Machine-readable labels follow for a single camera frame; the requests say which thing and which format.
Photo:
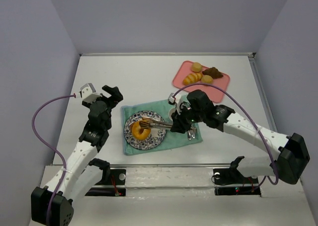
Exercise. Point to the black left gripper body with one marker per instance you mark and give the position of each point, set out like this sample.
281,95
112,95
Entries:
111,96

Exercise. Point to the light blue mug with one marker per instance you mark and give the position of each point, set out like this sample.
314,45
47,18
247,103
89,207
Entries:
170,113

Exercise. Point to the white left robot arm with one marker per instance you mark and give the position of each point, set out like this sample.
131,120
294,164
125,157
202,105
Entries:
52,205

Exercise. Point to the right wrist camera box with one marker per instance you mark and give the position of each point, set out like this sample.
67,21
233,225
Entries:
178,101

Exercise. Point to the dark chocolate croissant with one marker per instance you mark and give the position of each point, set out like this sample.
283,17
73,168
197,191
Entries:
213,73

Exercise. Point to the striped yellow bread roll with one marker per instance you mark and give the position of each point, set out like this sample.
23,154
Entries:
192,78

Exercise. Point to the yellow ring donut bread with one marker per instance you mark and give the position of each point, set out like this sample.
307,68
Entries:
140,130

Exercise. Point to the round beige bun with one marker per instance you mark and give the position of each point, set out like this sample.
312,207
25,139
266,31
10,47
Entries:
196,67
207,79

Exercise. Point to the blue floral ceramic plate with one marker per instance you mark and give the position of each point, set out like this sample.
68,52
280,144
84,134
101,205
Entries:
156,136

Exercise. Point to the round beige bun near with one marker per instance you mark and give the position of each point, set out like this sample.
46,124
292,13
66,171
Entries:
207,79

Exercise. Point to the stainless steel tongs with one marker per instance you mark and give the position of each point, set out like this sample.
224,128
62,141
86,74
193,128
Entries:
148,123

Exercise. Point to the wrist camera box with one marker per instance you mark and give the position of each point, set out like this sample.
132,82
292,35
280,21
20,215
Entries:
87,94
178,101

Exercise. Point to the silver fork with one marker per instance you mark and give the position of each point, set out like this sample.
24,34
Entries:
191,134

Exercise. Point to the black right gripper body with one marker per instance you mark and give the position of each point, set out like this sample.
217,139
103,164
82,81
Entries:
179,124

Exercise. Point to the green cloth napkin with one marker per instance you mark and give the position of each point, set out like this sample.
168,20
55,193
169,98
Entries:
171,141

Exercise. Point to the round beige bun far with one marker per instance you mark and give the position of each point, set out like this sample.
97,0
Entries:
196,67

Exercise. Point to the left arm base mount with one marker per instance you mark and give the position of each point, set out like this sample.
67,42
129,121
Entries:
111,186

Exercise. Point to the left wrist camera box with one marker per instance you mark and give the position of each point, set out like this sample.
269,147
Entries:
87,94

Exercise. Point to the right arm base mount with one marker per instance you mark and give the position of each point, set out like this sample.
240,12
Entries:
232,183

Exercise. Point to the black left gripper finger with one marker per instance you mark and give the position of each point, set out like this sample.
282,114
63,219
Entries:
117,97
113,91

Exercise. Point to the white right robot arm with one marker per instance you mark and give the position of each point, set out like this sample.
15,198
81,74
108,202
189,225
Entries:
287,156

